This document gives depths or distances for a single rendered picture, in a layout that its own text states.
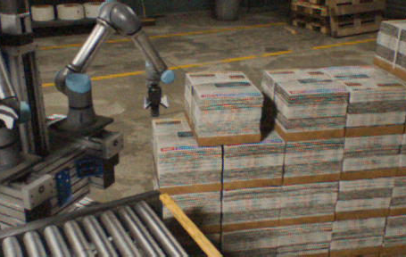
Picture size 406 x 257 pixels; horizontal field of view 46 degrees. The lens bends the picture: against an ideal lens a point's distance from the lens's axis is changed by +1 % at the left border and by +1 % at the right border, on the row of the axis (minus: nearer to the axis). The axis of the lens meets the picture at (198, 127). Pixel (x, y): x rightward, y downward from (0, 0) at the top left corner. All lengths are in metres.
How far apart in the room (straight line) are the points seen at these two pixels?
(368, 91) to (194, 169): 0.85
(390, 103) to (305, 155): 0.45
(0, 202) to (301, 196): 1.34
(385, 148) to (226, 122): 0.80
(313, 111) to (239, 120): 0.34
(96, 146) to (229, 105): 0.70
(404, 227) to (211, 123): 1.22
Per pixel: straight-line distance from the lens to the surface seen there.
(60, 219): 1.75
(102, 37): 2.50
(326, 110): 2.22
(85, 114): 2.39
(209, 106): 2.04
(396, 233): 2.77
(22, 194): 2.03
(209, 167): 2.15
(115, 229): 1.66
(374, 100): 2.31
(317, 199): 2.42
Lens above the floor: 1.75
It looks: 23 degrees down
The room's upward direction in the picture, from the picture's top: 1 degrees clockwise
